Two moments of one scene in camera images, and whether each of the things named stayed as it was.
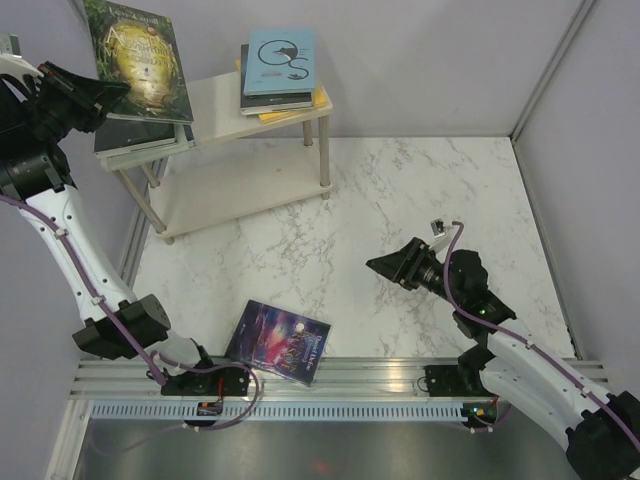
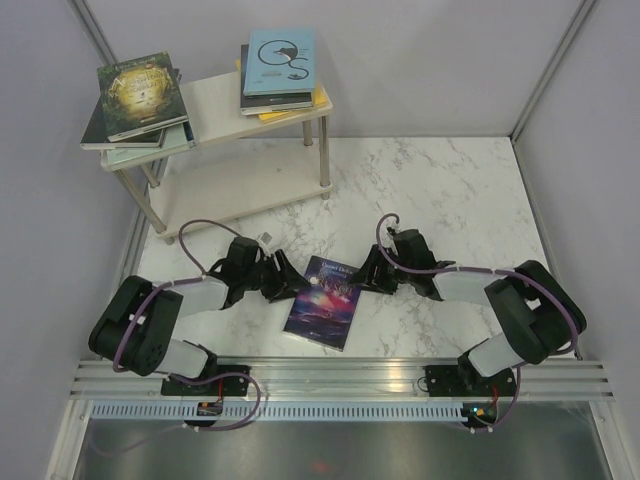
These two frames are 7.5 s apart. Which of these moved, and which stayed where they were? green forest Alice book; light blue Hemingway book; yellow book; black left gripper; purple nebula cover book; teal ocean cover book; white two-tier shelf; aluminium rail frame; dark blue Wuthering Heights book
Moved: green forest Alice book; black left gripper; purple nebula cover book
Stayed: aluminium rail frame; dark blue Wuthering Heights book; yellow book; white two-tier shelf; light blue Hemingway book; teal ocean cover book
